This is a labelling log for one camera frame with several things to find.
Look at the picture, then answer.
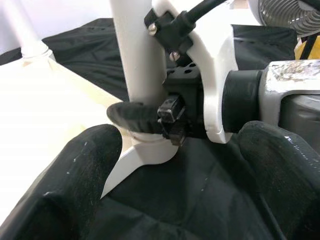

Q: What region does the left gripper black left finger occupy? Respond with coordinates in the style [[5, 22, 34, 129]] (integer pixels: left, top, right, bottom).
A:
[[0, 123, 123, 240]]

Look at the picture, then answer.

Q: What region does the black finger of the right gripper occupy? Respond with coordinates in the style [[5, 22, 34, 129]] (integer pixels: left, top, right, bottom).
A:
[[106, 96, 186, 137]]

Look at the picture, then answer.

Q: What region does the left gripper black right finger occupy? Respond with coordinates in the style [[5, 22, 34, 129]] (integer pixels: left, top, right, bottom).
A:
[[237, 120, 320, 240]]

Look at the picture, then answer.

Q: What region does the white plastic table leg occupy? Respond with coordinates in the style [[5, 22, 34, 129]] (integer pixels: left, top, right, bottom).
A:
[[9, 0, 53, 60], [109, 0, 168, 141]]

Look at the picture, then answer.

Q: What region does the white plastic children table top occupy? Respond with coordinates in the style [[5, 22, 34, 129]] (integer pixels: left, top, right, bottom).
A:
[[0, 53, 180, 198]]

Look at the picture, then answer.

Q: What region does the black table cloth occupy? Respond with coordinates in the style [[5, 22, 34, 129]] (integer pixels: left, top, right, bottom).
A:
[[41, 17, 320, 240]]

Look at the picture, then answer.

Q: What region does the yellow packet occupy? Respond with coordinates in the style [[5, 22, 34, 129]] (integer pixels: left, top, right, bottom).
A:
[[294, 37, 320, 60]]

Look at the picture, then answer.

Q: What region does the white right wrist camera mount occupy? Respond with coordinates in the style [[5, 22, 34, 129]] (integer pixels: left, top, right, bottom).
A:
[[151, 0, 238, 145]]

